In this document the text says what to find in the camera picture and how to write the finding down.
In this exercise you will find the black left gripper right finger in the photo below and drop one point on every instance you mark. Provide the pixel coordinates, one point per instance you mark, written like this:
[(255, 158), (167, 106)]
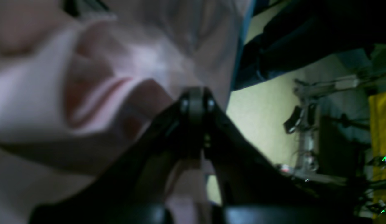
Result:
[(253, 191)]

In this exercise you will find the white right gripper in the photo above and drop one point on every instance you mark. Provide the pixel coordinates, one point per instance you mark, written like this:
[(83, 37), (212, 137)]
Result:
[(305, 123)]

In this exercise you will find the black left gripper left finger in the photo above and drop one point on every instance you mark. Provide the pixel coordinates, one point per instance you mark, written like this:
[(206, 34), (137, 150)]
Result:
[(132, 189)]

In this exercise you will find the pink T-shirt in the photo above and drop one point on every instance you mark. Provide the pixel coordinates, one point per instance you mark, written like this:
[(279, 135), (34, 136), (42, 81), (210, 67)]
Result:
[(81, 80)]

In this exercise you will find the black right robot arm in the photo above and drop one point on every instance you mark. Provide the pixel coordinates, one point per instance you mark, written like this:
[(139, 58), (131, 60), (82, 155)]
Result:
[(306, 31)]

